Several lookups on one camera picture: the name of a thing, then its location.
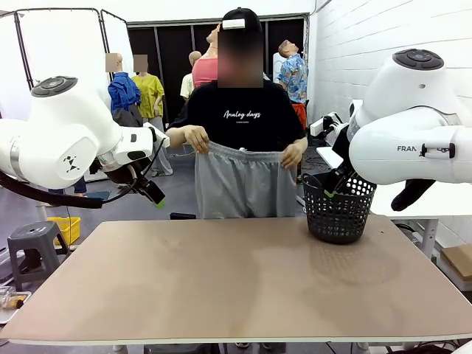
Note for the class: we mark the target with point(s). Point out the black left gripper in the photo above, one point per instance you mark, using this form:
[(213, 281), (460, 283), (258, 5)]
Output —
[(123, 176)]

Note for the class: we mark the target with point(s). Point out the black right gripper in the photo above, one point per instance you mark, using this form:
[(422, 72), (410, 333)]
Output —
[(343, 147)]

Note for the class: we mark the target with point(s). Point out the grey training pants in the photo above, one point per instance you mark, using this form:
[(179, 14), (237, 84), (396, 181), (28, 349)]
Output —
[(239, 184)]

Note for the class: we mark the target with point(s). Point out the person's right forearm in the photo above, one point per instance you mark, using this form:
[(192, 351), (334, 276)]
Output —
[(176, 136)]

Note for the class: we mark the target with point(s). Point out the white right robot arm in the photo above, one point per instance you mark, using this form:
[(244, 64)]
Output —
[(405, 110)]

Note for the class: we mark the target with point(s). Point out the person's left forearm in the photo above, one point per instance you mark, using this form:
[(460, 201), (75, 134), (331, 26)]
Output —
[(302, 142)]

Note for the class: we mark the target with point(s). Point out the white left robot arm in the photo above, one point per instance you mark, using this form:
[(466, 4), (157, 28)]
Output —
[(66, 121)]

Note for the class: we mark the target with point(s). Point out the person's left hand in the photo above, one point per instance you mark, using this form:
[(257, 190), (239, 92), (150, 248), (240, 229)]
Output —
[(293, 156)]

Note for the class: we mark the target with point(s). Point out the person's right hand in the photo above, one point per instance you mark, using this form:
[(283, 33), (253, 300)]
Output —
[(197, 138)]

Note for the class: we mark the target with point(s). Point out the black plastic laundry basket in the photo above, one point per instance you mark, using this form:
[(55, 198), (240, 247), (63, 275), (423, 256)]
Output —
[(335, 217)]

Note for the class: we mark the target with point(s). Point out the black power strip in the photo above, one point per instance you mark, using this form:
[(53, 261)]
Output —
[(182, 216)]

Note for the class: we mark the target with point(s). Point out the blue floor mat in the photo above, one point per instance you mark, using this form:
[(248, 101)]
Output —
[(99, 195)]

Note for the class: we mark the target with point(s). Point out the mannequin in blue jeans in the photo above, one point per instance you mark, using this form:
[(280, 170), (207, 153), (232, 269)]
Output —
[(80, 186)]

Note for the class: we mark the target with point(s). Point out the yellow plastic crate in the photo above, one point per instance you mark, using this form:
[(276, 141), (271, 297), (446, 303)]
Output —
[(70, 226)]

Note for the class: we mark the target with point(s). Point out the white side table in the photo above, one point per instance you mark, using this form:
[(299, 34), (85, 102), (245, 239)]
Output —
[(424, 201)]

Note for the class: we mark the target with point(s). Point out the mannequin in yellow shirt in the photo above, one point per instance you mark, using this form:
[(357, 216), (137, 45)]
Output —
[(149, 96)]

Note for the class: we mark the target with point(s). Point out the mannequin in blue shirt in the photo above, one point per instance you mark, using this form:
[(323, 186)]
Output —
[(123, 96)]

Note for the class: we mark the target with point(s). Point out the mannequin in cream shirt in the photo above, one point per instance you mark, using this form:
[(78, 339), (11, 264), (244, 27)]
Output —
[(187, 86)]

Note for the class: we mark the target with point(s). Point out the mannequin in floral shirt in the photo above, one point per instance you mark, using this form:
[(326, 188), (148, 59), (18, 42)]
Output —
[(295, 77)]

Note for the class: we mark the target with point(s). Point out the person torso black t-shirt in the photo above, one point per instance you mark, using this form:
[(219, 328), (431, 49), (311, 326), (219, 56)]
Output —
[(243, 110)]

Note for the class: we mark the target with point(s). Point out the grey plastic stool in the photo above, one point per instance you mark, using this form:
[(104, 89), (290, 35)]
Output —
[(33, 236)]

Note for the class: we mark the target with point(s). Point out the mannequin in pink shirt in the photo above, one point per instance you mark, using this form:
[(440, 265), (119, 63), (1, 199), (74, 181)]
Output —
[(206, 70)]

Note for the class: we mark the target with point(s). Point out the black curtain partition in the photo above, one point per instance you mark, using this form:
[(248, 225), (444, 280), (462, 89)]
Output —
[(166, 55)]

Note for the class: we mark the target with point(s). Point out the large cardboard box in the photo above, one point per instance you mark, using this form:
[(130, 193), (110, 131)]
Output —
[(459, 262)]

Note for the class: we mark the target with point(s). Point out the person's head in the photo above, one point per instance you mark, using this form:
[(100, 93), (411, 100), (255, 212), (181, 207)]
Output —
[(239, 59)]

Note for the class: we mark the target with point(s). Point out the narrow white backdrop panel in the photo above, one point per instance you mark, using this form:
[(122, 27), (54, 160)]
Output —
[(116, 37)]

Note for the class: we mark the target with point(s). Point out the person's right black shoe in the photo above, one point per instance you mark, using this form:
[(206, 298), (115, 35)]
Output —
[(240, 345)]

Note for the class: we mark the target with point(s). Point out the person's black shoe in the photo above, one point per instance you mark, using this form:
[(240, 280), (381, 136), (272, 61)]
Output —
[(265, 346), (240, 345)]

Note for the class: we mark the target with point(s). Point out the wide white backdrop panel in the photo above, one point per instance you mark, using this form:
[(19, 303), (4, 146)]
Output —
[(55, 44)]

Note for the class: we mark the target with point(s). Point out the person's left black shoe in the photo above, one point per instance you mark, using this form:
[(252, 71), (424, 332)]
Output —
[(265, 346)]

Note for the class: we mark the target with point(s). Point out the white tray with snacks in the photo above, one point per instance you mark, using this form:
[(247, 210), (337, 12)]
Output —
[(11, 304)]

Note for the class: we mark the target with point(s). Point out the black cap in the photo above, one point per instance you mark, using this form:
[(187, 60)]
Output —
[(250, 16)]

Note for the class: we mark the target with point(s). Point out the white head-mounted device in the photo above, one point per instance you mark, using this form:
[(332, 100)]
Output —
[(234, 24)]

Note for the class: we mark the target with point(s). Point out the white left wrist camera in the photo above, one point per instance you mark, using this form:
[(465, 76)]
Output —
[(158, 135)]

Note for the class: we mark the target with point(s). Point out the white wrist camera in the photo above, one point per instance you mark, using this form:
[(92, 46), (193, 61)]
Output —
[(321, 125), (158, 135)]

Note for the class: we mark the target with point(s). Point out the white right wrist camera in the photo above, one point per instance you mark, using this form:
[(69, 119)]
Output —
[(321, 125)]

